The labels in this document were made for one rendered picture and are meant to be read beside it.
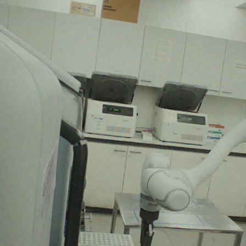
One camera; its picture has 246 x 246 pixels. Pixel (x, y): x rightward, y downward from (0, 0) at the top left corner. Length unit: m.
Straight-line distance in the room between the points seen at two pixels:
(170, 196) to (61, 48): 2.95
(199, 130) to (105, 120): 1.07
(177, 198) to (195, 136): 2.73
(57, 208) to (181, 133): 2.88
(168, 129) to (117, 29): 1.28
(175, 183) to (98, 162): 2.56
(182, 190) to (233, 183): 3.04
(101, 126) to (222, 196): 1.66
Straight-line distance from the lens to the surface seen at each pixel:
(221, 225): 1.71
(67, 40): 3.73
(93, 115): 3.43
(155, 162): 1.14
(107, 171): 3.54
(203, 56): 3.98
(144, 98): 4.12
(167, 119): 3.58
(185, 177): 1.03
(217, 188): 3.94
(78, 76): 3.54
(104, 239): 1.27
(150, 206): 1.19
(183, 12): 4.34
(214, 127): 4.20
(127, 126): 3.48
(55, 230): 0.88
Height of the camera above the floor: 1.43
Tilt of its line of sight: 6 degrees down
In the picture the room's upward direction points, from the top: 7 degrees clockwise
